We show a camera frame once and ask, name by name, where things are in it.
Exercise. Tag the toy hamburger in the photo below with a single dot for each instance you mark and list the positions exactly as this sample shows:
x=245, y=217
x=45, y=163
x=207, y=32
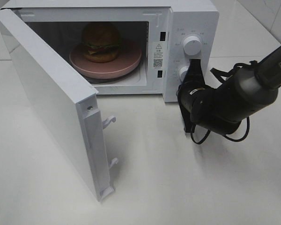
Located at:
x=101, y=42

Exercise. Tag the white warning label sticker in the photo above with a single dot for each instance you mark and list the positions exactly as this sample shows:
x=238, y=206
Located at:
x=158, y=51

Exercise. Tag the white microwave oven body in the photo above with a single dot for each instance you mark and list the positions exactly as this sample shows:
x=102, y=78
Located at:
x=59, y=24

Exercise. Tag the white microwave knob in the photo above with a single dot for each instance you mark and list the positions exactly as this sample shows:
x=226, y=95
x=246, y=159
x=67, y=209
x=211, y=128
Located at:
x=192, y=45
x=182, y=72

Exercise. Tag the white microwave door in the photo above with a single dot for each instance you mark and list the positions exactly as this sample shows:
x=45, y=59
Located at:
x=65, y=102

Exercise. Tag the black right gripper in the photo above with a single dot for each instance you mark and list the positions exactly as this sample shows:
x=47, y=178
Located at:
x=194, y=96

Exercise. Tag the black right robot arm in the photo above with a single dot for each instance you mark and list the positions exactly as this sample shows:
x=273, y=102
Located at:
x=244, y=90

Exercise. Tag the pink round plate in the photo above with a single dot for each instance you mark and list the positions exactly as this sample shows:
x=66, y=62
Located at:
x=129, y=57

